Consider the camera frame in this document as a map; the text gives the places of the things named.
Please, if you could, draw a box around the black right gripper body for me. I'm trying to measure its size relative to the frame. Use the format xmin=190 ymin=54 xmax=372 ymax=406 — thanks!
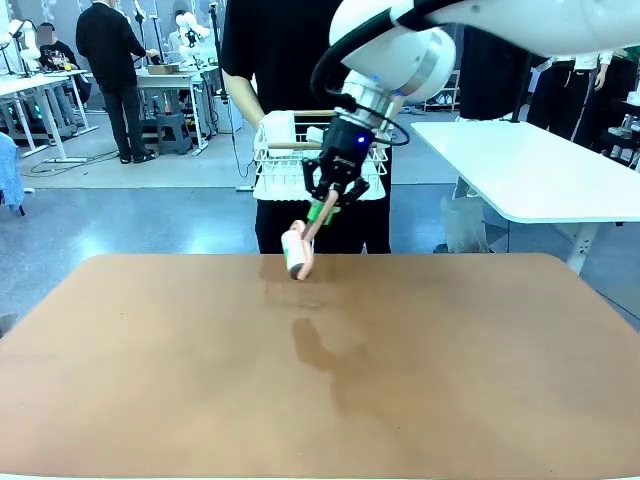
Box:
xmin=318 ymin=114 xmax=377 ymax=188

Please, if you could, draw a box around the pink handled lint roller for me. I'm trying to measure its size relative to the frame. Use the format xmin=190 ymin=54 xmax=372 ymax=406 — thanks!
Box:
xmin=280 ymin=191 xmax=339 ymax=283

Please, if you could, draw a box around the white wire dish rack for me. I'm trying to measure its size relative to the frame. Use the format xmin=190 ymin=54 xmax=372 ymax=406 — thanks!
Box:
xmin=252 ymin=109 xmax=392 ymax=202

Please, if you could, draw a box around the white translucent plastic cup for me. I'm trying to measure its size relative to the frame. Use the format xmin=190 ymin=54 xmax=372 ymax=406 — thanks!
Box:
xmin=260 ymin=110 xmax=298 ymax=147

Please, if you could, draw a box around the person's right forearm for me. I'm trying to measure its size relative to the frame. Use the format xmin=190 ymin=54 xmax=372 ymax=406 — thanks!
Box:
xmin=221 ymin=68 xmax=267 ymax=132

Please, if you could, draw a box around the clear plastic bag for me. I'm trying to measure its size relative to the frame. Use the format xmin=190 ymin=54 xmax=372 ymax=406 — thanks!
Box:
xmin=440 ymin=194 xmax=491 ymax=255

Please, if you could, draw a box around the person in black t-shirt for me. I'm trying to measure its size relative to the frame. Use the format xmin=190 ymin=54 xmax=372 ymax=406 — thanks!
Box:
xmin=218 ymin=0 xmax=394 ymax=255

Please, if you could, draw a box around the grey plastic step stool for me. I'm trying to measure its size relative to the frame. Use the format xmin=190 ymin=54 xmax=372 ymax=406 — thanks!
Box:
xmin=155 ymin=113 xmax=194 ymax=157

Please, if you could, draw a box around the bystander in black jacket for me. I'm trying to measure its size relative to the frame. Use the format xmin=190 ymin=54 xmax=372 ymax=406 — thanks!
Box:
xmin=458 ymin=24 xmax=532 ymax=122

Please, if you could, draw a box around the black tripod stand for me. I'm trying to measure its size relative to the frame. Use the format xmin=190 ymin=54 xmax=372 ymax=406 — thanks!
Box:
xmin=207 ymin=0 xmax=232 ymax=105

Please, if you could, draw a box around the white side table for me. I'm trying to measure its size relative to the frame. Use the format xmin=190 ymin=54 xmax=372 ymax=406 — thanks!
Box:
xmin=409 ymin=119 xmax=640 ymax=275

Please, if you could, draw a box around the white desk with box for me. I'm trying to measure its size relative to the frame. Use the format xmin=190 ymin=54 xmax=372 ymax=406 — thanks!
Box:
xmin=134 ymin=63 xmax=221 ymax=157

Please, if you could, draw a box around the black light stand pole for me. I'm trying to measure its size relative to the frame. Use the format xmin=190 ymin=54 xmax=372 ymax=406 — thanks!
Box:
xmin=508 ymin=49 xmax=532 ymax=125

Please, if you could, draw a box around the bystander in white shirt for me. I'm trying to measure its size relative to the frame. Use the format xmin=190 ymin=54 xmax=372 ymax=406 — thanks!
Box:
xmin=527 ymin=49 xmax=610 ymax=151

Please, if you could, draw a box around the man in black clothes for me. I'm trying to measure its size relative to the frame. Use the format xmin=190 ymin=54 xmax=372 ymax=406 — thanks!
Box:
xmin=75 ymin=0 xmax=161 ymax=166

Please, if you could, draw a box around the bystander in green top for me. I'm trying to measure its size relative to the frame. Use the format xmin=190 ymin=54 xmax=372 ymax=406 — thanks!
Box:
xmin=610 ymin=45 xmax=640 ymax=101

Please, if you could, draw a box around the seated person in black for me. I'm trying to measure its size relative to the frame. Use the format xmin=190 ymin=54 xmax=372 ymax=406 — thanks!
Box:
xmin=36 ymin=21 xmax=94 ymax=107

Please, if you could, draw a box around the blue cloth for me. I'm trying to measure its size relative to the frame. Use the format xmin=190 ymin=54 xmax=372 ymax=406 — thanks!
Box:
xmin=0 ymin=131 xmax=26 ymax=217

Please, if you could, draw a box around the long white workbench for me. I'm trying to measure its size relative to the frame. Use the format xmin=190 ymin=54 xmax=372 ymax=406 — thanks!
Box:
xmin=0 ymin=68 xmax=100 ymax=165

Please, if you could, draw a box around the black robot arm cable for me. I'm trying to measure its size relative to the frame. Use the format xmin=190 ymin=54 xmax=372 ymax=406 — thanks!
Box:
xmin=309 ymin=0 xmax=422 ymax=148

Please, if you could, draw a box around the black floor cable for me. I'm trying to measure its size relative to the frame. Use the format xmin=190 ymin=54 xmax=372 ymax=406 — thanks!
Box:
xmin=28 ymin=147 xmax=122 ymax=178

